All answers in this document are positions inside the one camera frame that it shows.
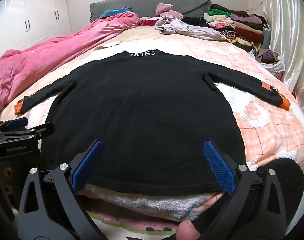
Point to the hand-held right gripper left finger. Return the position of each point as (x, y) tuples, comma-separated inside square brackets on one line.
[(87, 165)]

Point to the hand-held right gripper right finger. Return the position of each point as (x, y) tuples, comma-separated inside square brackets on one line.
[(218, 165)]

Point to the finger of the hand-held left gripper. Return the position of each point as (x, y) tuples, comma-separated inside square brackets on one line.
[(44, 130), (16, 123)]

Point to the black sweater with orange cuffs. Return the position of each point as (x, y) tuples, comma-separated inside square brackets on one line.
[(142, 117)]

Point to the white plastic bag of clothes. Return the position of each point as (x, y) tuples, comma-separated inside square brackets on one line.
[(276, 65)]

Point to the stack of folded clothes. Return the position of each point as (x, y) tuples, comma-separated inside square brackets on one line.
[(247, 30)]

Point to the person's right hand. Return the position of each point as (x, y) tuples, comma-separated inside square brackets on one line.
[(188, 231)]

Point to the pink checked bear blanket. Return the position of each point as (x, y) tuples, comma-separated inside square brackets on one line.
[(267, 135)]

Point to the pink quilt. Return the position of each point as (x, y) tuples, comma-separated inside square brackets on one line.
[(54, 55)]

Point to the watermelon print cloth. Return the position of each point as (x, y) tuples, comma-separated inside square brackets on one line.
[(132, 226)]

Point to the pink floral bag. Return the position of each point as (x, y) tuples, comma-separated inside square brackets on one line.
[(277, 74)]

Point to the white wardrobe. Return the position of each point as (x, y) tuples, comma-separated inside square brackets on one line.
[(29, 10)]

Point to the grey bedside panel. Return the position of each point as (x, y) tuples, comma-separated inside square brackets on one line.
[(267, 38)]

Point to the blue patterned cloth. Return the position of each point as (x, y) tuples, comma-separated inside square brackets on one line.
[(112, 12)]

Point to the crumpled lilac garment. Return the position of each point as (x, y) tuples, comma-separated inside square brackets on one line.
[(187, 27)]

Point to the dark red cloth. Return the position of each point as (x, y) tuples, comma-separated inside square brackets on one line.
[(149, 22)]

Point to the white satin curtain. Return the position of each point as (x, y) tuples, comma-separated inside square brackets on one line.
[(287, 30)]

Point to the grey headboard cover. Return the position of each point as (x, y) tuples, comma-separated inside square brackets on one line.
[(142, 7)]

